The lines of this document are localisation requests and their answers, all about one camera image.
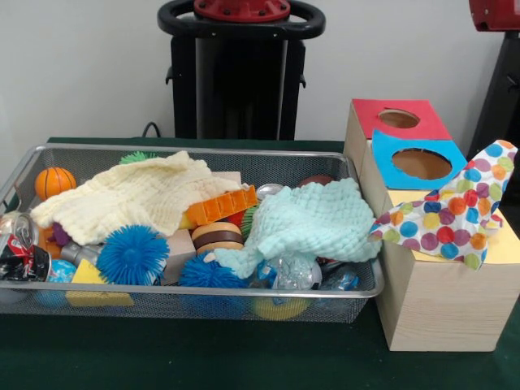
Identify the polka-dot cloth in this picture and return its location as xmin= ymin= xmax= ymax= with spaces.
xmin=367 ymin=140 xmax=520 ymax=272

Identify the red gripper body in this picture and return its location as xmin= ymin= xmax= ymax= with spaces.
xmin=469 ymin=0 xmax=520 ymax=33

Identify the shallow mesh bin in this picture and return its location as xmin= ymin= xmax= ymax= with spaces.
xmin=0 ymin=142 xmax=385 ymax=325

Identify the cream waffle cloth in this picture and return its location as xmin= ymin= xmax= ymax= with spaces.
xmin=30 ymin=150 xmax=243 ymax=245

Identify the toy burger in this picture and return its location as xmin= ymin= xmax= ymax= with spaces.
xmin=190 ymin=221 xmax=245 ymax=256

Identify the orange toy basketball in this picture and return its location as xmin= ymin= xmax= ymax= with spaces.
xmin=34 ymin=167 xmax=77 ymax=201

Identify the crushed soda can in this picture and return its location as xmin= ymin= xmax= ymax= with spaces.
xmin=0 ymin=211 xmax=53 ymax=284

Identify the dark green table cloth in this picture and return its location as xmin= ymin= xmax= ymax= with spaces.
xmin=0 ymin=136 xmax=520 ymax=390

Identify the blue spiky ball with eyes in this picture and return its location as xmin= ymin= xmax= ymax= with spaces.
xmin=96 ymin=225 xmax=170 ymax=286

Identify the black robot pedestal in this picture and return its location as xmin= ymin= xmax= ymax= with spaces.
xmin=157 ymin=0 xmax=327 ymax=141

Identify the green spiky ball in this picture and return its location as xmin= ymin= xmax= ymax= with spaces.
xmin=120 ymin=150 xmax=159 ymax=163

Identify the wooden three-hole box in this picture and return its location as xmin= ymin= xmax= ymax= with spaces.
xmin=343 ymin=98 xmax=520 ymax=353

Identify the mint green waffle cloth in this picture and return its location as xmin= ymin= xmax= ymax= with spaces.
xmin=213 ymin=177 xmax=384 ymax=279

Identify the yellow foam wedge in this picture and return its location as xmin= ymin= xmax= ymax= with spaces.
xmin=65 ymin=258 xmax=135 ymax=306

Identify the orange plastic toy block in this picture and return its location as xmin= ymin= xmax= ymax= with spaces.
xmin=182 ymin=184 xmax=260 ymax=227

